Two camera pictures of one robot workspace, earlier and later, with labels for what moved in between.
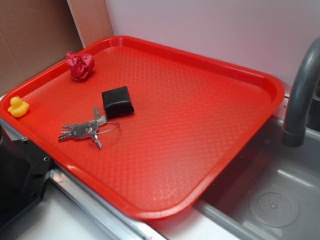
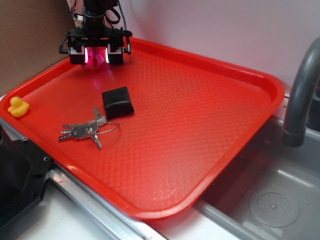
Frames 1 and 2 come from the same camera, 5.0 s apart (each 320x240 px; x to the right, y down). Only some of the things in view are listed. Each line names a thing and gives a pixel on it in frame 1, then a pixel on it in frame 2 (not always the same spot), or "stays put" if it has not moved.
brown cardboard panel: (36, 34) stays put
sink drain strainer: (275, 207) stays put
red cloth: (80, 65) → (95, 58)
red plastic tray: (146, 129) stays put
